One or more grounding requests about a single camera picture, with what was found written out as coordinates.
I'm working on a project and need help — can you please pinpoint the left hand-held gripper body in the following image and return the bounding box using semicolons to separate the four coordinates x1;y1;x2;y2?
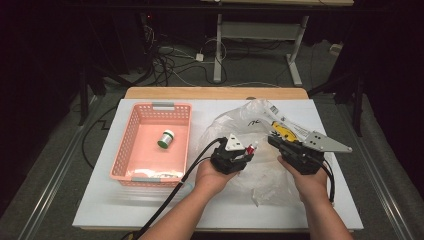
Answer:
209;133;249;176

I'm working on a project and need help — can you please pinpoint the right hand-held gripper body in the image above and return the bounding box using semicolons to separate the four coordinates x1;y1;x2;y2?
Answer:
279;130;353;176

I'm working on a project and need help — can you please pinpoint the red and white ointment tube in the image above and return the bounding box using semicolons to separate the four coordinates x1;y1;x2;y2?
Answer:
244;140;259;157

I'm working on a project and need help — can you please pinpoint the clear smiley plastic bag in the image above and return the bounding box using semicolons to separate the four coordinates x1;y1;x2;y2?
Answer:
198;98;334;207

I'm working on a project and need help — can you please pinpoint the green and white jar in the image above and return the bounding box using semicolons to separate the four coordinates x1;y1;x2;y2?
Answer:
157;129;176;149

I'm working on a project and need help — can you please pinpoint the pink perforated plastic basket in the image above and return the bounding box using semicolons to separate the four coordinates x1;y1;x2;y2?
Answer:
109;101;193;188

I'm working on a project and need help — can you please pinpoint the person's left hand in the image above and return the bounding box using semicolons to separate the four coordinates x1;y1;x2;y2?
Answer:
194;159;240;198

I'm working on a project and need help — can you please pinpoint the person's right hand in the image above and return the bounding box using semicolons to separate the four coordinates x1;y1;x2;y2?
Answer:
277;155;329;203

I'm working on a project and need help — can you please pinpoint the black metal stand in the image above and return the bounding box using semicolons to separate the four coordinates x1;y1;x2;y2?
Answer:
308;66;366;138
78;63;134;127

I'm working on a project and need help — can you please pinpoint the desk with white metal legs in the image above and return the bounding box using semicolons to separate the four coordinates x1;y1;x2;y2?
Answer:
199;0;355;87

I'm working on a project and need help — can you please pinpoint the white table cover sheet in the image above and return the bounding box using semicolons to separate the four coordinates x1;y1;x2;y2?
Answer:
72;98;364;231

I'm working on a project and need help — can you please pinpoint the black computer tower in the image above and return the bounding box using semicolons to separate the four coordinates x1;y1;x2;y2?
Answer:
111;9;158;73

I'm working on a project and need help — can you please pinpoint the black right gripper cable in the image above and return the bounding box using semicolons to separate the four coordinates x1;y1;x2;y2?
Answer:
321;159;336;205

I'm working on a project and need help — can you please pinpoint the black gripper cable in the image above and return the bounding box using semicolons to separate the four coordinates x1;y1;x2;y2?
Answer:
321;159;336;205
131;136;228;240

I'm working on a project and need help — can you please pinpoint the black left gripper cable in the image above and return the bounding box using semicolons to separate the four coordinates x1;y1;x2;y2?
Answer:
131;136;228;240

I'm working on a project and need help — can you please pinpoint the metal floor rail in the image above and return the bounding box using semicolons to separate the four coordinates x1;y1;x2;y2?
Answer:
16;94;103;240
328;99;416;240

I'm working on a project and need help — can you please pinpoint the tangle of floor cables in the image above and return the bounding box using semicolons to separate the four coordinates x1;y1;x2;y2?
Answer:
143;26;234;86

